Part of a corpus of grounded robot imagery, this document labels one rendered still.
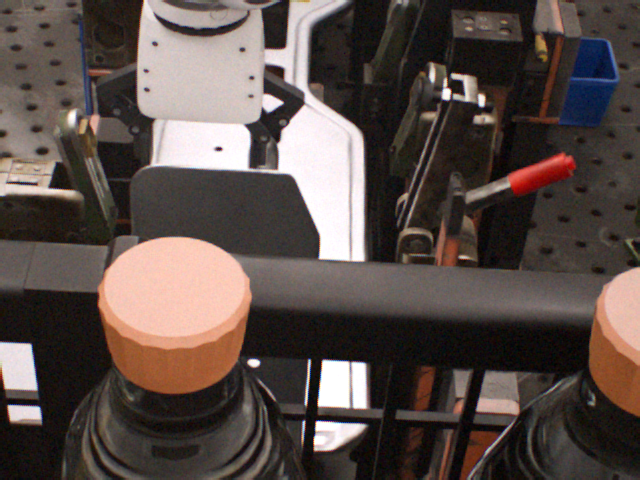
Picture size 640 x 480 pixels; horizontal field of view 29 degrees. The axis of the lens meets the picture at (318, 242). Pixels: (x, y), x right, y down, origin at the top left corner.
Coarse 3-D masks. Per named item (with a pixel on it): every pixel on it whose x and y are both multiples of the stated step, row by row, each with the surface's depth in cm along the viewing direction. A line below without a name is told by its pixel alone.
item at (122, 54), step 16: (96, 0) 140; (112, 0) 140; (128, 0) 140; (80, 16) 142; (96, 16) 141; (112, 16) 141; (128, 16) 141; (80, 32) 144; (96, 32) 143; (112, 32) 143; (128, 32) 143; (96, 48) 144; (112, 48) 145; (128, 48) 144; (96, 64) 146; (112, 64) 146; (128, 64) 146; (96, 80) 148; (128, 96) 149
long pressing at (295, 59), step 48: (336, 0) 147; (288, 48) 140; (192, 144) 127; (240, 144) 127; (288, 144) 128; (336, 144) 128; (336, 192) 123; (336, 240) 118; (336, 384) 105; (336, 432) 101
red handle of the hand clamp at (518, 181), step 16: (544, 160) 106; (560, 160) 105; (512, 176) 107; (528, 176) 106; (544, 176) 105; (560, 176) 105; (480, 192) 108; (496, 192) 107; (512, 192) 107; (528, 192) 107; (480, 208) 108
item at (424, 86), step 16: (448, 80) 102; (464, 80) 101; (416, 96) 100; (432, 96) 100; (448, 96) 100; (464, 96) 100; (480, 96) 101; (448, 112) 100; (464, 112) 100; (480, 112) 101; (432, 128) 105; (448, 128) 101; (464, 128) 101; (432, 144) 106; (448, 144) 102; (432, 160) 103; (448, 160) 103; (416, 176) 108; (432, 176) 105; (448, 176) 105; (416, 192) 110; (432, 192) 106; (416, 208) 107; (432, 208) 107; (400, 224) 112; (416, 224) 108; (432, 224) 108
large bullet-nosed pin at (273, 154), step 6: (270, 144) 120; (276, 144) 121; (270, 150) 120; (276, 150) 121; (270, 156) 120; (276, 156) 121; (270, 162) 121; (276, 162) 121; (258, 168) 121; (264, 168) 121; (270, 168) 121; (276, 168) 122
